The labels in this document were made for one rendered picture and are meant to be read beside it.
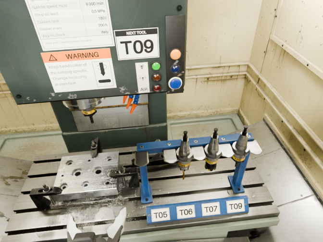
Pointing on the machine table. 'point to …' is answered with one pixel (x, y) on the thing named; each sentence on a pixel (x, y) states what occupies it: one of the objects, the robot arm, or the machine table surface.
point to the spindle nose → (83, 103)
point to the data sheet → (71, 23)
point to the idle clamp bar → (156, 158)
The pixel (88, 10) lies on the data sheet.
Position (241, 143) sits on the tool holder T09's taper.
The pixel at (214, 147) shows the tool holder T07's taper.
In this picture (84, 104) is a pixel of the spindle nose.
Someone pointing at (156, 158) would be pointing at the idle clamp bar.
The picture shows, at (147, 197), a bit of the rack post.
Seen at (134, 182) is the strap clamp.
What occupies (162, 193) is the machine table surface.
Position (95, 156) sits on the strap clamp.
